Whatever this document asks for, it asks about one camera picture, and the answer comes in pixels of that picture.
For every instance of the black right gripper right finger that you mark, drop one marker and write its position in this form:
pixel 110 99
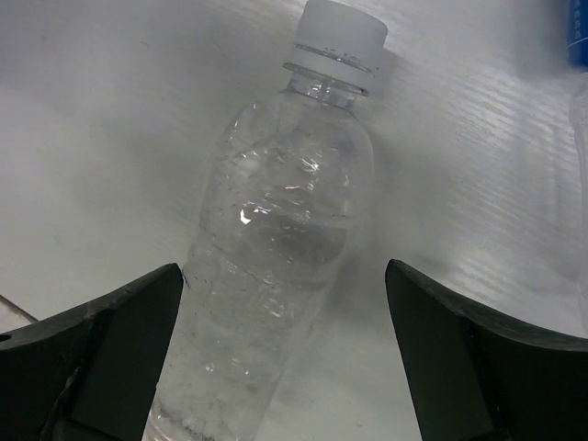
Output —
pixel 475 373

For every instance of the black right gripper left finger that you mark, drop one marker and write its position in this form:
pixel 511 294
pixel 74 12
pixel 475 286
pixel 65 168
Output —
pixel 90 373

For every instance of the clear white cap bottle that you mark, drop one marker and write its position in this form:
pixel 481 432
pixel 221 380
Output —
pixel 288 188

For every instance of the blue label plastic bottle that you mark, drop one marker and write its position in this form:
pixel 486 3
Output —
pixel 576 45

